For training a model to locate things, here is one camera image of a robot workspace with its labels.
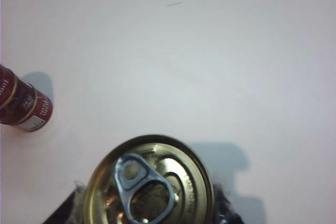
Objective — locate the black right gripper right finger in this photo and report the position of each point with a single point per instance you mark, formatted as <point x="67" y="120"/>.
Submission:
<point x="228" y="208"/>

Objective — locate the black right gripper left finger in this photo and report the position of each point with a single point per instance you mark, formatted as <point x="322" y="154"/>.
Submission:
<point x="68" y="208"/>

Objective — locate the red can, mostly white label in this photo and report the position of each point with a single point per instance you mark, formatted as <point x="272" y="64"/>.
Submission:
<point x="39" y="111"/>

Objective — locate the red can, Tomato Paste print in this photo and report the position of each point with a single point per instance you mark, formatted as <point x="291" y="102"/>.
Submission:
<point x="21" y="103"/>

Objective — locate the red can, wide white label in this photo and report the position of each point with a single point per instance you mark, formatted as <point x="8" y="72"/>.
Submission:
<point x="6" y="85"/>

